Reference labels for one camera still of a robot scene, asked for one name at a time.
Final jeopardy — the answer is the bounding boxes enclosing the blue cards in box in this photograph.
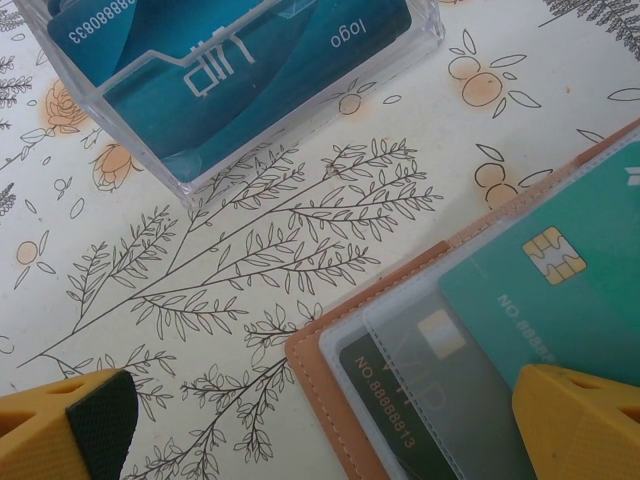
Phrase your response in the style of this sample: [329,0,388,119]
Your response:
[47,0,414,174]

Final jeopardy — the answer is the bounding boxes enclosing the black VIP card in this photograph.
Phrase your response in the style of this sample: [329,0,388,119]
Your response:
[338,299,539,480]

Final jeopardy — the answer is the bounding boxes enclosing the green chip card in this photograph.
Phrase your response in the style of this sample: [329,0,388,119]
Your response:
[438,149,640,389]

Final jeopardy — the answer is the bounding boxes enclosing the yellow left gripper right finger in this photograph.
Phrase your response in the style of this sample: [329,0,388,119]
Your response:
[510,363,640,480]

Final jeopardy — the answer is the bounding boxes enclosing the floral printed table mat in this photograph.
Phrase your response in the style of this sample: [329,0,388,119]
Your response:
[0,0,640,480]

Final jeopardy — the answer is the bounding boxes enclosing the tan leather card holder wallet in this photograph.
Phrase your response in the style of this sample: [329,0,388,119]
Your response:
[284,117,640,480]

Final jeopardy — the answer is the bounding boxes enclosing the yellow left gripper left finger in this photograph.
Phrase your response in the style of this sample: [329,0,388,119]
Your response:
[0,368,139,480]

